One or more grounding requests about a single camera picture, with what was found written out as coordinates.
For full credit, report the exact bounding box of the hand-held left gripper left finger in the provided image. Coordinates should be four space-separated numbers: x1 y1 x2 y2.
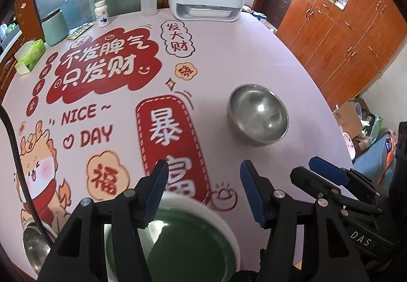
36 159 170 282

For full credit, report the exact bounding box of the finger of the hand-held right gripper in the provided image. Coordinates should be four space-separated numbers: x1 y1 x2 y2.
308 156 387 215
290 166 350 211

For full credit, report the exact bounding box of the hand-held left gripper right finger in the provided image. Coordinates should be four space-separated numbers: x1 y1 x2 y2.
240 159 371 282

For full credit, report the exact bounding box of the green bowl white rim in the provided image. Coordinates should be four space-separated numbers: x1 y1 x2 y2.
103 195 240 282

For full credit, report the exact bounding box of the green plate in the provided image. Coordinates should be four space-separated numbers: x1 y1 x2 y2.
106 208 236 282

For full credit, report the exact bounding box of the small deep steel bowl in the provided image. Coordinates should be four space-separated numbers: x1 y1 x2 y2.
227 84 290 146

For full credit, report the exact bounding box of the wide steel bowl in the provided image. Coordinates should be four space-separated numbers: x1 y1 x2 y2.
22 221 58 273

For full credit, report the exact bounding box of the pink plastic stool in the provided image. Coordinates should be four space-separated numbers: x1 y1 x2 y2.
342 131 357 158

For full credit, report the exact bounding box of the blue cloth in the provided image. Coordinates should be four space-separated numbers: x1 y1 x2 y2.
353 132 398 184

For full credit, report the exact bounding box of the cardboard box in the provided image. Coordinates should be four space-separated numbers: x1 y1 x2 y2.
332 101 366 139

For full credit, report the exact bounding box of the pink printed tablecloth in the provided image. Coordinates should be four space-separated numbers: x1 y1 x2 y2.
0 5 355 282

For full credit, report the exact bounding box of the pill blister pack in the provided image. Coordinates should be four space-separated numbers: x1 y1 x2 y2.
67 22 95 40

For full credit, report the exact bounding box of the white pill bottle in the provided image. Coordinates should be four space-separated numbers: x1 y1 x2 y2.
95 0 110 28

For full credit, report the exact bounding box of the green tissue box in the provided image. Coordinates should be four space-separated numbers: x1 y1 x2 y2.
14 39 46 74

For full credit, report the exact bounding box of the white tray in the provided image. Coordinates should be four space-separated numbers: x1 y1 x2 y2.
187 7 229 17

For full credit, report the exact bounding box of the green canister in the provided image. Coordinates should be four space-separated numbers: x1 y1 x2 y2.
41 8 69 47

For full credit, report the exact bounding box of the wooden wall cabinet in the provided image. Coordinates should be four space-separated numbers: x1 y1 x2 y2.
277 0 407 108

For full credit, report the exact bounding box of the black cable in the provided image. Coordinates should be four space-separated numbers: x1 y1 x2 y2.
0 106 53 249

